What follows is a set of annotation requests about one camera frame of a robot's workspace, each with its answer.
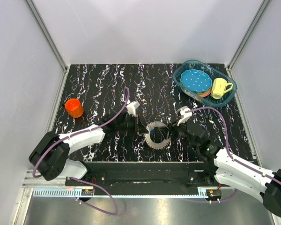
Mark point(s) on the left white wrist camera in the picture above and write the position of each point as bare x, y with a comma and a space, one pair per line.
131, 108

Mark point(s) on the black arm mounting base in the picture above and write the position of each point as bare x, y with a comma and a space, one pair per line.
185, 173

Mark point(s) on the pink plate under blue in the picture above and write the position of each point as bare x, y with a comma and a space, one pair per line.
204, 94

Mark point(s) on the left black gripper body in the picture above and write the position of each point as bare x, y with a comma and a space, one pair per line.
129, 124

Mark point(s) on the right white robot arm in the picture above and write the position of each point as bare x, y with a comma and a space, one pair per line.
226, 167

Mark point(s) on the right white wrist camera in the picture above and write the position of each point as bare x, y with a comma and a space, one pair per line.
185, 113

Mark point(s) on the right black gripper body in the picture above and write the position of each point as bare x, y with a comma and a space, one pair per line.
181, 131

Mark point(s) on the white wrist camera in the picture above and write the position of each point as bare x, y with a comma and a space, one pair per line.
185, 113
131, 108

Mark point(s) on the yellow ceramic mug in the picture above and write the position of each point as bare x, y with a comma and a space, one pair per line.
220, 87

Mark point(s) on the orange plastic cup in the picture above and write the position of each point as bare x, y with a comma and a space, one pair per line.
74, 108

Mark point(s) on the teal transparent plastic basket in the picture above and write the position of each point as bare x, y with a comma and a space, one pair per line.
214, 71

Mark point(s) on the blue polka dot plate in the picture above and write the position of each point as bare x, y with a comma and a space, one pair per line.
196, 80

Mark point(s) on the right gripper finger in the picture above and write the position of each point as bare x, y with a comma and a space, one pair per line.
164, 128
159, 137

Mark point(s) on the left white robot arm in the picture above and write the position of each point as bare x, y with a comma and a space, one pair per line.
50, 157

